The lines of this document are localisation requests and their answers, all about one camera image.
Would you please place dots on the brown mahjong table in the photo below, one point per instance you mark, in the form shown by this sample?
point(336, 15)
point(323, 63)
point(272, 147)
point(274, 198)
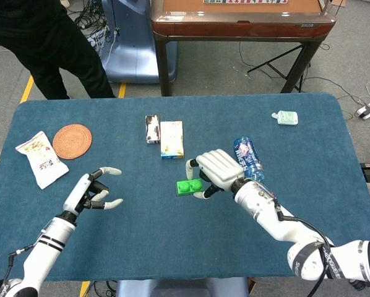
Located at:
point(243, 24)

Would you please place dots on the standing person in black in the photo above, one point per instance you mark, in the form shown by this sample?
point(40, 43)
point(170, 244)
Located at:
point(49, 46)

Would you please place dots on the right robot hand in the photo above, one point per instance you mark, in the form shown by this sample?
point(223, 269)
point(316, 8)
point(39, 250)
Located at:
point(220, 168)

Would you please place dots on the blue felt table cover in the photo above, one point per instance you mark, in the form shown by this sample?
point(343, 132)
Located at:
point(172, 241)

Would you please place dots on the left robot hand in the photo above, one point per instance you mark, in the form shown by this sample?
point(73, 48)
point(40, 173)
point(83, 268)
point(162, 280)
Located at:
point(78, 193)

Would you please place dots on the blue-grey robot torso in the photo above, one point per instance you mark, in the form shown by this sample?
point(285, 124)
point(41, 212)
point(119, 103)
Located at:
point(178, 287)

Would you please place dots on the cardboard box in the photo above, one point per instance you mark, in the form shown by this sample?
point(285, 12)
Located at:
point(339, 2)

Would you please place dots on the blue mobile robot base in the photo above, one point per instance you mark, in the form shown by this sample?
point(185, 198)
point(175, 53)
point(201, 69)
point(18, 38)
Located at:
point(132, 46)

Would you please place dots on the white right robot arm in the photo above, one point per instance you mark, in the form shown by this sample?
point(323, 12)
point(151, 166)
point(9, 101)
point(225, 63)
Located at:
point(265, 213)

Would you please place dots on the blue-capped water bottle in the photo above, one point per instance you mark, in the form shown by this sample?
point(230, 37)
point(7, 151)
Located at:
point(247, 153)

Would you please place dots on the white power strip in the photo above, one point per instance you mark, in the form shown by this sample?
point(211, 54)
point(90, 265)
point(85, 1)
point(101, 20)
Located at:
point(369, 109)

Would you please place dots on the white snack bag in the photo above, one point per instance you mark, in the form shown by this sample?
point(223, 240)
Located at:
point(42, 161)

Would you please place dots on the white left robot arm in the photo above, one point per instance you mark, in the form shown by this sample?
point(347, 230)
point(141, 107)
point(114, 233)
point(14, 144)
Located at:
point(45, 247)

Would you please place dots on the round woven rattan coaster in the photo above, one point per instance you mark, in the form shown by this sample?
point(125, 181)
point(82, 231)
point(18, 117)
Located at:
point(72, 141)

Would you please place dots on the white wet wipes pouch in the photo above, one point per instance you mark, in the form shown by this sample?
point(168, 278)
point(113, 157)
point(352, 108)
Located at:
point(285, 117)

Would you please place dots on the small dark purple box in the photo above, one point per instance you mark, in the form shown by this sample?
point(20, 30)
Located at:
point(152, 130)

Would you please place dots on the green plastic block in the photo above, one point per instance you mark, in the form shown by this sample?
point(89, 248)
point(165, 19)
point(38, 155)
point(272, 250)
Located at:
point(185, 187)

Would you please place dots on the cream snack box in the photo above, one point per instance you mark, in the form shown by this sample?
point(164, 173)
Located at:
point(172, 139)

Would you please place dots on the row of face-up mahjong tiles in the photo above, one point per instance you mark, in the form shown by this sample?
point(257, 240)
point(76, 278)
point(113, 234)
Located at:
point(243, 1)

